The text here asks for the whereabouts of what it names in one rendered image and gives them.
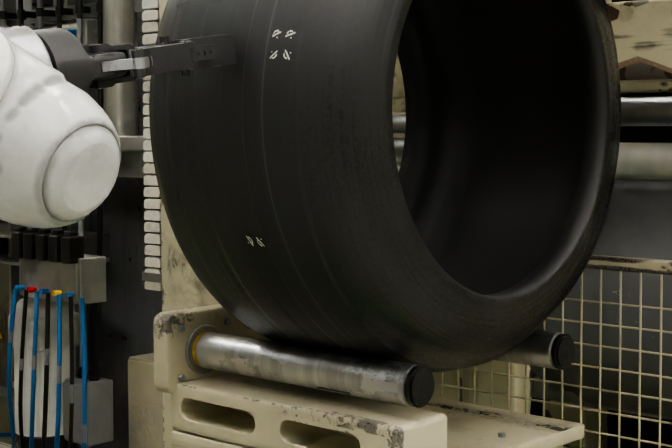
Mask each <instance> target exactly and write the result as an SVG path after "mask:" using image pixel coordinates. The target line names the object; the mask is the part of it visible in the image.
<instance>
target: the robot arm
mask: <svg viewBox="0 0 672 448"><path fill-rule="evenodd" d="M21 26H22V27H12V28H9V26H4V28H3V27H1V26H0V219H1V220H3V221H6V222H8V223H11V224H15V225H20V226H26V227H33V228H56V227H63V226H67V225H71V224H74V223H77V222H79V221H81V220H82V219H84V218H85V217H86V216H87V215H89V213H90V212H92V211H93V210H95V209H96V208H97V207H98V206H99V205H101V204H102V202H103V201H104V200H105V199H106V198H107V196H108V195H109V193H110V192H111V190H112V188H113V186H114V184H115V182H116V179H117V176H118V172H119V166H120V161H121V144H120V139H119V136H118V134H117V131H116V129H115V127H114V125H113V123H112V122H111V120H110V119H109V117H108V116H107V114H106V113H105V112H104V110H103V109H102V108H101V107H100V106H99V105H98V104H97V102H96V101H95V100H94V99H93V98H92V97H91V96H90V95H88V90H89V88H94V89H104V88H108V87H113V86H114V85H115V84H116V83H123V82H130V81H135V80H136V78H138V79H143V78H144V77H146V76H150V75H155V74H161V73H167V72H173V71H181V76H191V75H192V74H191V70H195V69H202V68H209V67H216V66H223V65H230V64H236V63H237V60H236V50H235V41H234V34H222V35H213V36H205V37H196V38H188V39H179V40H171V44H170V39H169V36H162V37H159V40H160V44H159V45H149V44H144V45H143V46H140V47H133V46H132V45H131V44H120V45H109V44H93V45H81V43H80V42H79V40H78V39H77V38H76V37H75V36H74V35H73V34H72V33H71V32H69V31H67V30H65V29H62V28H51V29H41V30H32V29H30V28H29V27H27V26H25V25H21Z"/></svg>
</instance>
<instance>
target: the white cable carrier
mask: <svg viewBox="0 0 672 448"><path fill-rule="evenodd" d="M142 9H147V10H148V9H154V10H148V11H143V13H142V20H143V21H154V22H146V23H143V25H142V32H143V33H155V34H145V35H143V38H142V43H143V44H149V45H153V44H156V39H157V35H158V31H159V0H143V1H142ZM143 91H146V92H150V81H147V82H144V83H143ZM149 98H150V93H145V94H144V95H143V103H147V104H149ZM143 115H149V105H145V106H144V107H143ZM143 126H144V127H150V120H149V117H144V119H143ZM143 138H147V139H151V137H150V129H144V131H143ZM143 149H144V150H152V147H151V140H146V141H144V143H143ZM143 161H144V162H153V155H152V152H145V153H144V155H143ZM144 173H147V174H156V173H155V168H154V164H152V163H147V164H145V165H144ZM144 185H149V186H156V187H145V188H144V196H145V197H156V199H151V198H149V199H145V201H144V208H147V209H156V210H146V211H145V212H144V219H145V220H151V221H156V222H145V224H144V231H145V232H156V234H153V233H148V234H145V237H144V242H145V243H148V244H157V245H146V246H145V249H144V250H145V255H153V256H157V257H151V256H149V257H146V258H145V266H146V267H155V268H157V269H155V268H147V269H145V272H148V273H157V274H162V267H161V222H160V221H161V211H160V209H161V199H160V198H161V195H160V191H159V187H158V183H157V178H156V175H146V176H145V177H144ZM145 289H148V290H156V291H162V283H157V282H149V281H145Z"/></svg>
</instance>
